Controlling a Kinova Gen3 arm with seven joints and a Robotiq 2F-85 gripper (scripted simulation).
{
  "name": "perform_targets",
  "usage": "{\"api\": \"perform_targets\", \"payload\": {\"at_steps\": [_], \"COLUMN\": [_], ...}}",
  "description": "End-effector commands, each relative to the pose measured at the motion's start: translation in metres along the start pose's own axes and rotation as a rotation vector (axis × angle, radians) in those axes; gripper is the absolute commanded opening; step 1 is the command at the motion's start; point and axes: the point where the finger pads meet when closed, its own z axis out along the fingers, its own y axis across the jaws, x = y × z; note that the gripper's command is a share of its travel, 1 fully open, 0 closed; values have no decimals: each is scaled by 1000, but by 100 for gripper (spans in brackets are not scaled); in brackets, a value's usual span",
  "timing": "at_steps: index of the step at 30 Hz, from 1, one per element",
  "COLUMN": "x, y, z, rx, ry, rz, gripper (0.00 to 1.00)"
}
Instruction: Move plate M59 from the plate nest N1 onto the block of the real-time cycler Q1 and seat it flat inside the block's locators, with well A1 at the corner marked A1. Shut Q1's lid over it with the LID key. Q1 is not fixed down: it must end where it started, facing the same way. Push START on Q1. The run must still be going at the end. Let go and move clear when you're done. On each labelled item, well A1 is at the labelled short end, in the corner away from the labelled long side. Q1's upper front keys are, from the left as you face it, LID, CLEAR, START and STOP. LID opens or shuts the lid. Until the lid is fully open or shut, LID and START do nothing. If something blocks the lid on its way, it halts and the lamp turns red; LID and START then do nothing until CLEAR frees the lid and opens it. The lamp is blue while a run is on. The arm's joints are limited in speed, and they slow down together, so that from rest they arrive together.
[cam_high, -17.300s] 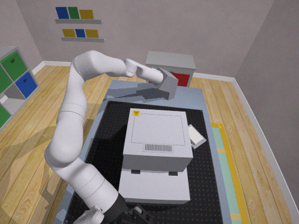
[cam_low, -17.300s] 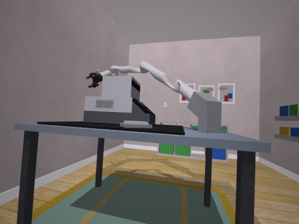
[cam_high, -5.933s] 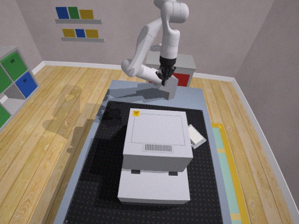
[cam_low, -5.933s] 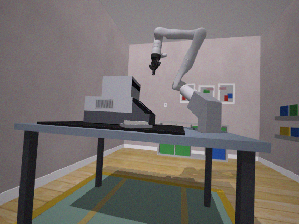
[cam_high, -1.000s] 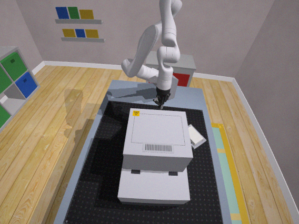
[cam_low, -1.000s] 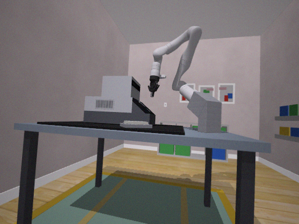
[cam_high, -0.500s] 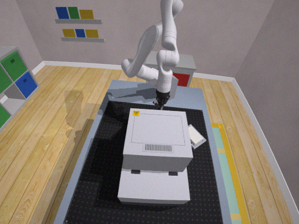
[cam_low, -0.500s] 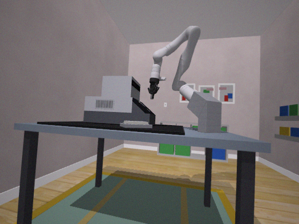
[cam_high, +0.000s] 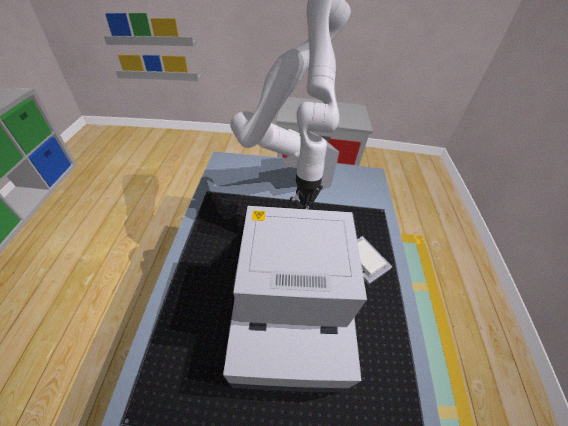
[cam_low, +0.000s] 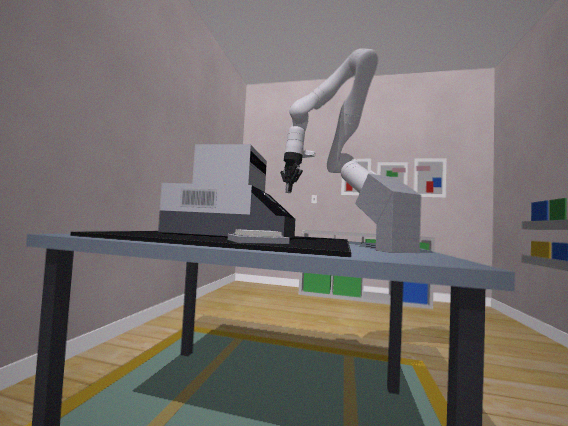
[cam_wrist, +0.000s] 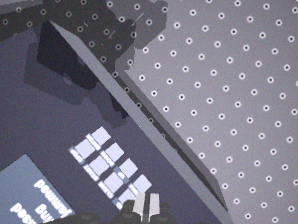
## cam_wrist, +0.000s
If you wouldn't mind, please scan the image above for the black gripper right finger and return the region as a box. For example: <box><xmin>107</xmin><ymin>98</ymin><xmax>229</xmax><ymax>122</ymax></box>
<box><xmin>145</xmin><ymin>193</ymin><xmax>177</xmax><ymax>224</ymax></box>

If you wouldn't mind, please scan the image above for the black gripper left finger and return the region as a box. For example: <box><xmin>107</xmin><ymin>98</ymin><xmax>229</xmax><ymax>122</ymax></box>
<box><xmin>40</xmin><ymin>192</ymin><xmax>148</xmax><ymax>224</ymax></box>

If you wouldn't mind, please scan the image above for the white real-time pcr machine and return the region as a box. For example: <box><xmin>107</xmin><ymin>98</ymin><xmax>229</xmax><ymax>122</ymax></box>
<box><xmin>0</xmin><ymin>21</ymin><xmax>234</xmax><ymax>224</ymax></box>

